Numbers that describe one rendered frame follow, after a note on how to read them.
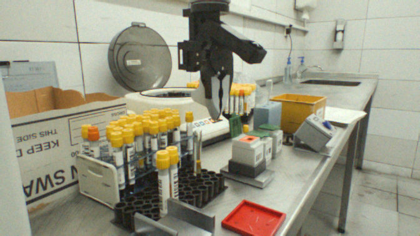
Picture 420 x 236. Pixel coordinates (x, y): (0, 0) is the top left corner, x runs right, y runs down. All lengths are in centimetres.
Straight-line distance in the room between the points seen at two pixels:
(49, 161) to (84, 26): 51
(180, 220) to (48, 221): 21
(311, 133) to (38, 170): 54
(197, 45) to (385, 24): 245
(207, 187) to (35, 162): 26
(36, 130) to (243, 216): 33
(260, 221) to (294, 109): 44
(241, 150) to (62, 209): 30
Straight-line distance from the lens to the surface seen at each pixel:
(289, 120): 79
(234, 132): 50
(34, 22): 84
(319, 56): 289
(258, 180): 48
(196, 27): 52
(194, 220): 32
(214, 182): 45
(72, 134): 49
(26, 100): 76
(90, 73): 91
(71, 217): 46
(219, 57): 49
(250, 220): 40
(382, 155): 298
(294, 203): 46
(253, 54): 45
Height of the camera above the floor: 111
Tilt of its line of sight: 14 degrees down
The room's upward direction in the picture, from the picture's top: straight up
